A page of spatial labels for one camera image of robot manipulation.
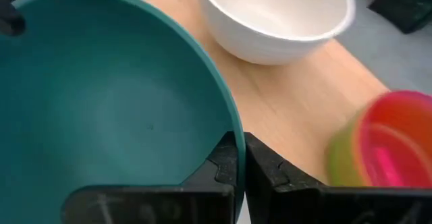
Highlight wooden board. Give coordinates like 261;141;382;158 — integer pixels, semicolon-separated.
140;0;391;186

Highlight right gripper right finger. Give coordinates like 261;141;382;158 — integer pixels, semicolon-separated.
244;132;432;224

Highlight white bowl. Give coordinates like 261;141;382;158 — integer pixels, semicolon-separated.
195;0;357;66

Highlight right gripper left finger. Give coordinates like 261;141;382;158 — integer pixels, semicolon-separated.
62;131;239;224

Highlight black computer tower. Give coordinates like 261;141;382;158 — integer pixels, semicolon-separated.
367;0;432;35

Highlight teal plastic bowl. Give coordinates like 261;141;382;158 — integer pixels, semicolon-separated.
0;0;246;224

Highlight pink plastic bowl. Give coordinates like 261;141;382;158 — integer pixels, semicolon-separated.
354;90;432;188

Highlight green plastic bowl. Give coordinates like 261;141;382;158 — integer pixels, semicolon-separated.
325;115;369;187

